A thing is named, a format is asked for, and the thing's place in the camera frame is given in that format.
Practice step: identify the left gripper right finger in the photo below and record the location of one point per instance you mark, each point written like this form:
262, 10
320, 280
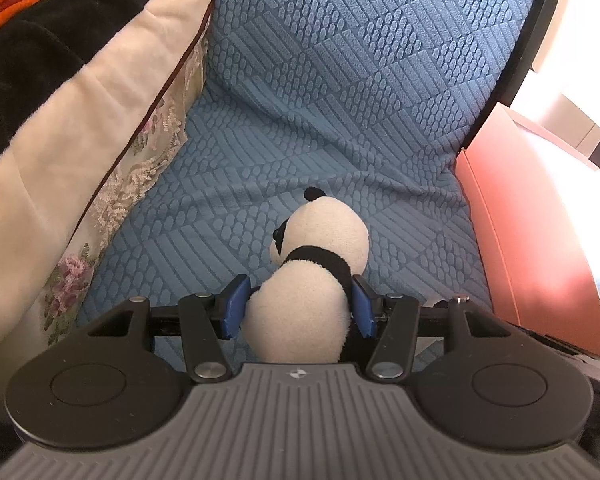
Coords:
388, 328

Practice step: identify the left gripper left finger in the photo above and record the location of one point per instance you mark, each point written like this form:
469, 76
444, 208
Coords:
205, 321

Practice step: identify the panda plush toy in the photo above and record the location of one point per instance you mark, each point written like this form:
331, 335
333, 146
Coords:
301, 313

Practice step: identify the pink cardboard box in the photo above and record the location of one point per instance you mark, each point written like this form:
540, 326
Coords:
534, 202

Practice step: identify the blue textured sofa cover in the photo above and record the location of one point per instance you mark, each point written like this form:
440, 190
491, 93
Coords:
369, 100

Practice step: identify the white chair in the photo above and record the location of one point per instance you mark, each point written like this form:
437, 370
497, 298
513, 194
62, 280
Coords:
561, 92

